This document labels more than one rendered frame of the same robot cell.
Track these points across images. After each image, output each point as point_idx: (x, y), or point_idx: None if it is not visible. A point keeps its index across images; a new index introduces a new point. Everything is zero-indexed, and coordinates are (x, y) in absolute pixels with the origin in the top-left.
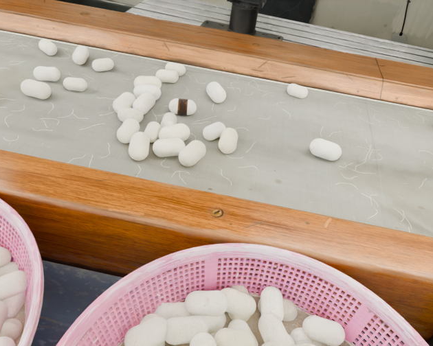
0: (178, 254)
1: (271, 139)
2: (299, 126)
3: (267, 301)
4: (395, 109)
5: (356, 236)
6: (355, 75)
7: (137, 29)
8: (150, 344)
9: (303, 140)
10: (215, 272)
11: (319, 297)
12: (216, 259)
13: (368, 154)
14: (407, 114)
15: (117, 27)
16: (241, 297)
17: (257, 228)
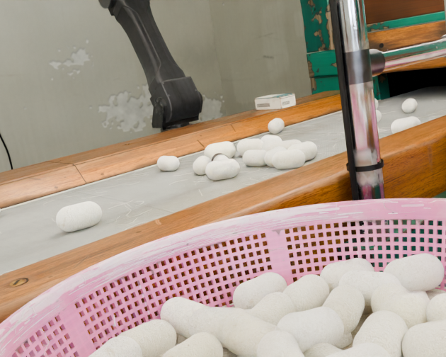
0: (15, 315)
1: (1, 251)
2: (23, 230)
3: (179, 309)
4: (110, 181)
5: (197, 212)
6: (39, 173)
7: None
8: None
9: (42, 233)
10: (83, 330)
11: (224, 273)
12: (72, 307)
13: (127, 206)
14: (127, 178)
15: None
16: (146, 324)
17: (89, 261)
